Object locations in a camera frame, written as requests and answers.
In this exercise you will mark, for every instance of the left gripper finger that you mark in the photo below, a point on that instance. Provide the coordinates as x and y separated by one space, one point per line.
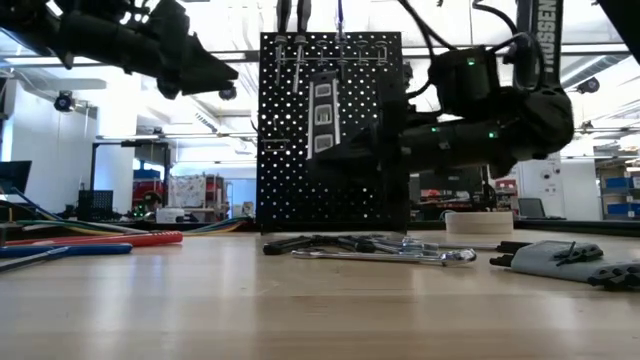
205 84
205 62

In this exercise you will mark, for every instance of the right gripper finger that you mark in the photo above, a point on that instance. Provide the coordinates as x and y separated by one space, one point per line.
365 154
365 137

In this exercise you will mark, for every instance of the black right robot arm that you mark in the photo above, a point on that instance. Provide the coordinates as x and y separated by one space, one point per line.
500 140

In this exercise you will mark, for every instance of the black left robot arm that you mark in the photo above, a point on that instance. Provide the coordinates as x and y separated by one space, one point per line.
90 35

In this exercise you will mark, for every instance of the black computer monitor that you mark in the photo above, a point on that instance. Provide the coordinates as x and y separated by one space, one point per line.
450 182

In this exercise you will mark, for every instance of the black metal pegboard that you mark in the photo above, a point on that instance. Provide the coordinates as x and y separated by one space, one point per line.
300 200

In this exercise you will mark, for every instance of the double-prong metal pegboard hook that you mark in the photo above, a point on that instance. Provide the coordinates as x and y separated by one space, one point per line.
275 140

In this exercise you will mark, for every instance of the white patterned panel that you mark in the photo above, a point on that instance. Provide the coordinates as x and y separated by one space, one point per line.
186 191

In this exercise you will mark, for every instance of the white masking tape roll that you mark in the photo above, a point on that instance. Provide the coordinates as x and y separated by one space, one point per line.
480 223

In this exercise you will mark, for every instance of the red storage cabinet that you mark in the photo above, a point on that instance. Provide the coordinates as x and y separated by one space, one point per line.
145 187

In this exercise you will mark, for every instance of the person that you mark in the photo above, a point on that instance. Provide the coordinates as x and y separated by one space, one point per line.
151 202

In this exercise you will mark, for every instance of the white box device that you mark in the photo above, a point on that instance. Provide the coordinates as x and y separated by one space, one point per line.
170 216

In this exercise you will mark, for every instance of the grey laptop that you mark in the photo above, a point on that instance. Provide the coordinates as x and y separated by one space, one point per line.
531 208

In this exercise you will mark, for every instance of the black mesh crate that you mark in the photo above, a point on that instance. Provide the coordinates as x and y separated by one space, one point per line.
95 205

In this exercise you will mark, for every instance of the hex key set grey holder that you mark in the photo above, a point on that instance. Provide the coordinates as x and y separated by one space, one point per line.
540 262

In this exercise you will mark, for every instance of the dark flat screen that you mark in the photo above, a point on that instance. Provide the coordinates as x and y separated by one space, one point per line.
14 176

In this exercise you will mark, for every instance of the shelf with blue bins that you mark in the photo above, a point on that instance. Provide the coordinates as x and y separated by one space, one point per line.
620 182

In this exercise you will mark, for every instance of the black ceiling camera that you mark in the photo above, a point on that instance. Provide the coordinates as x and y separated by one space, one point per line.
64 101
227 93
587 85

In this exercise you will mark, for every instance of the black aluminium table frame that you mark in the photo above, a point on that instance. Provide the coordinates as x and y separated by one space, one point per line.
575 226

